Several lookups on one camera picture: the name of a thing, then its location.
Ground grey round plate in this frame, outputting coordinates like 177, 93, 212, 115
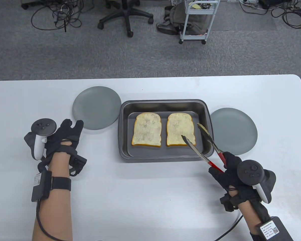
72, 86, 122, 131
210, 107, 258, 156

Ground black caster base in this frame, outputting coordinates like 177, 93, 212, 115
21, 0, 44, 10

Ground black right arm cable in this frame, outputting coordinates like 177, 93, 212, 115
213, 215, 244, 241

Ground person's left forearm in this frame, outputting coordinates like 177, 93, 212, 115
33, 151, 73, 241

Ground red-handled metal kitchen tongs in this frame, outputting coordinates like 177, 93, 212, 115
181, 123, 227, 173

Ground dark metal baking tray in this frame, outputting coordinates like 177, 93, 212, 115
118, 99, 215, 162

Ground right hand controller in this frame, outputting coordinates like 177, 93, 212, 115
237, 160, 276, 204

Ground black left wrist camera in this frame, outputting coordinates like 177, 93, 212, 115
68, 155, 88, 176

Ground toast slice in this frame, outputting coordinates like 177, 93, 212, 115
166, 112, 197, 147
131, 112, 163, 147

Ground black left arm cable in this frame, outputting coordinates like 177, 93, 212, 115
36, 200, 63, 241

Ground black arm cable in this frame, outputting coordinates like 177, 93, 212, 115
36, 200, 63, 241
213, 215, 244, 241

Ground white wheeled cart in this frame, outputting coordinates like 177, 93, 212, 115
179, 0, 220, 45

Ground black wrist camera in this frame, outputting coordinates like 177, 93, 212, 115
220, 193, 238, 213
68, 155, 88, 176

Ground person's right hand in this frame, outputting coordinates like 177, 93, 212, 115
209, 151, 257, 202

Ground black office chair base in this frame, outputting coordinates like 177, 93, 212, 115
98, 0, 154, 38

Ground black right forearm sensor box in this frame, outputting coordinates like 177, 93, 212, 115
250, 216, 293, 241

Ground person's left hand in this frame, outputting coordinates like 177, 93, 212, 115
43, 119, 84, 163

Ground left hand controller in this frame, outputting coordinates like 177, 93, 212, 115
24, 118, 57, 160

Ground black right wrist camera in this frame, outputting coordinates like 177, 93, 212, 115
220, 193, 238, 213

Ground hand controller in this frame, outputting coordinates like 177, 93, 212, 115
237, 160, 276, 204
24, 118, 57, 160

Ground grey backpack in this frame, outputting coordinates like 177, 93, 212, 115
156, 2, 213, 35

